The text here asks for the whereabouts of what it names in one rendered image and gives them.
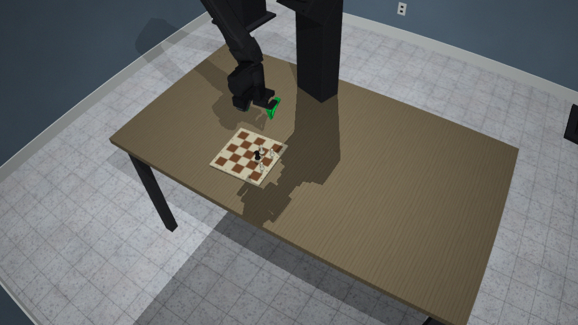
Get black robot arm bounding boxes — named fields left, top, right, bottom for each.
left=200, top=0, right=265, bottom=112

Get brown and cream chessboard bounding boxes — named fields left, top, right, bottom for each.
left=209, top=128, right=288, bottom=186

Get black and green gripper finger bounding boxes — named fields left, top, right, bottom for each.
left=266, top=97, right=280, bottom=119

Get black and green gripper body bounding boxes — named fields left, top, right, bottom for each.
left=252, top=80, right=278, bottom=110

